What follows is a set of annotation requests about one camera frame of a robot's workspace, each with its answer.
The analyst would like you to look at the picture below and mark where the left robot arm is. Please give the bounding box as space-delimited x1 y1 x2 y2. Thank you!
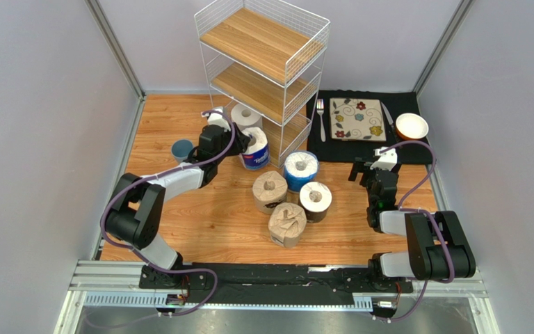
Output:
100 125 252 274

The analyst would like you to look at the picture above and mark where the white roll dark brown wrapper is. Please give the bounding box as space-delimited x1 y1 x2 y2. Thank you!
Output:
298 182 332 223

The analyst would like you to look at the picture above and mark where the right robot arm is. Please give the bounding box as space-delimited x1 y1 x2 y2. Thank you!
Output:
348 158 476 282

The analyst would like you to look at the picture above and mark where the orange white bowl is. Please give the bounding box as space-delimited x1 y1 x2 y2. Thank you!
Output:
394 113 429 140

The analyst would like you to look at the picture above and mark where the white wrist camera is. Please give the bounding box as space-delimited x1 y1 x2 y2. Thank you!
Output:
201 106 231 132
370 147 398 171

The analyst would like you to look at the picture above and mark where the white roll blue label wrapper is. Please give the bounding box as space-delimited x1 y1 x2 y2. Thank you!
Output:
240 127 270 170

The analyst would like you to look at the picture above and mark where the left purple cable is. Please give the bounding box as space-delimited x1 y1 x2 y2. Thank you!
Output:
99 109 237 318

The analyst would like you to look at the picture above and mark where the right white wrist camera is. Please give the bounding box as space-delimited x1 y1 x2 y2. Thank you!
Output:
370 147 398 171

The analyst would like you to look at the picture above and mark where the blue grey cup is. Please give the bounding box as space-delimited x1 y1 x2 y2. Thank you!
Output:
170 139 194 164

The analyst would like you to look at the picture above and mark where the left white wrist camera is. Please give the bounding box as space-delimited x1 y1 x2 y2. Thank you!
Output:
201 106 231 132

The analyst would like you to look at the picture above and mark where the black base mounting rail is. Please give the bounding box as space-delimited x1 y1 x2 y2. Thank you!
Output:
138 262 414 306

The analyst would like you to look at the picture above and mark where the brown paper roll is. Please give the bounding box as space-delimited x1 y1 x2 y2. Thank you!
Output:
268 202 307 248
252 171 288 214

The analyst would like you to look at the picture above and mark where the blue paper towel roll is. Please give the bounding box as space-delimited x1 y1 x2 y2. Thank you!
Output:
283 151 319 193

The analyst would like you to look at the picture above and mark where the square floral plate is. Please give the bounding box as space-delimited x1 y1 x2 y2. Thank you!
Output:
330 97 387 143

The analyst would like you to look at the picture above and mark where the silver fork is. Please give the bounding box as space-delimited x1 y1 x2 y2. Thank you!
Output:
316 98 326 143

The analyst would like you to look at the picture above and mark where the black cloth placemat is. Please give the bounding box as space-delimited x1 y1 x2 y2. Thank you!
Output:
306 90 420 163

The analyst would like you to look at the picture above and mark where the dark handled knife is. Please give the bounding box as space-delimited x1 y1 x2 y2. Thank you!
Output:
380 102 401 143

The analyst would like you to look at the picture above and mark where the plain white paper towel roll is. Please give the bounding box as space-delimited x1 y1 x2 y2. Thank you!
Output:
231 104 263 130

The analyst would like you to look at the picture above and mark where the white wire wooden shelf rack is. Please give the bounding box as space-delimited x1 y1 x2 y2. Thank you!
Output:
194 1 331 168

